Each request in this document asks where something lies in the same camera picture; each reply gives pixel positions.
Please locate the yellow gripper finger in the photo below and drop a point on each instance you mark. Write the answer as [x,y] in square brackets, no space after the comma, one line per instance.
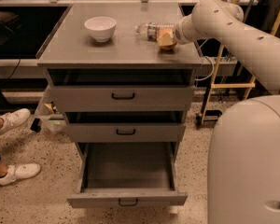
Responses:
[166,38]

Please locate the orange fruit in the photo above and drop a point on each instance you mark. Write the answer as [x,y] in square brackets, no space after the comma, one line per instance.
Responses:
[168,47]

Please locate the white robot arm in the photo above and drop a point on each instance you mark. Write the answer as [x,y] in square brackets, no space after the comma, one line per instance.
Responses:
[243,173]

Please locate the grey drawer cabinet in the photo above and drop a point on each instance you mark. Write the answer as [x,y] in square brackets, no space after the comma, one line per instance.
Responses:
[71,46]

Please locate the grey top drawer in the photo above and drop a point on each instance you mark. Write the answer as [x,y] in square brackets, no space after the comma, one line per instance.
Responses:
[89,90]

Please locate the grey drawer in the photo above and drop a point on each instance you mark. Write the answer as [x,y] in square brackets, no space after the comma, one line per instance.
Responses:
[127,175]
[89,90]
[135,126]

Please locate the grey middle drawer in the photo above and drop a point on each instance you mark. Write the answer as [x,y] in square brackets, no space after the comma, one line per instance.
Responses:
[135,126]

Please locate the grey bottom drawer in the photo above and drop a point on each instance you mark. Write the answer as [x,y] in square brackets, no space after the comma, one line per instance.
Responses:
[127,175]

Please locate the clear plastic water bottle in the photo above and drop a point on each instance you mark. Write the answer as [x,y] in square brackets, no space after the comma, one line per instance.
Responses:
[150,31]

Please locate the white ceramic bowl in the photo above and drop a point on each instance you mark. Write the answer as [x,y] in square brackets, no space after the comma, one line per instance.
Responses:
[101,29]

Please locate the clear plastic bin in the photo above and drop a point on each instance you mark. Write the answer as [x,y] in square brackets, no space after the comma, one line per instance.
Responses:
[49,114]

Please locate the white sneaker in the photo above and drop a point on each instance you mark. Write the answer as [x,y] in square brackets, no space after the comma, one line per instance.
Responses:
[19,172]
[12,120]

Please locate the yellow hand truck frame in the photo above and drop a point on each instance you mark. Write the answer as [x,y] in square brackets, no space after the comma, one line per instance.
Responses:
[201,117]

